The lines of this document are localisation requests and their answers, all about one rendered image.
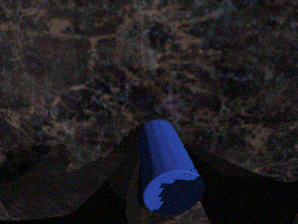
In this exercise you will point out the blue cylinder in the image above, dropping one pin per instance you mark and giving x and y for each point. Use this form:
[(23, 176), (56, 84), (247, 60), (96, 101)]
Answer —
[(170, 182)]

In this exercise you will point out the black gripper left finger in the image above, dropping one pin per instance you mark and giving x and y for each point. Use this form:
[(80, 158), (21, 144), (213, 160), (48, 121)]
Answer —
[(117, 201)]

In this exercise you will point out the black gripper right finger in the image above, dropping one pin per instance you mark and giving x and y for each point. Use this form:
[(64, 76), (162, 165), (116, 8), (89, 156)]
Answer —
[(235, 195)]

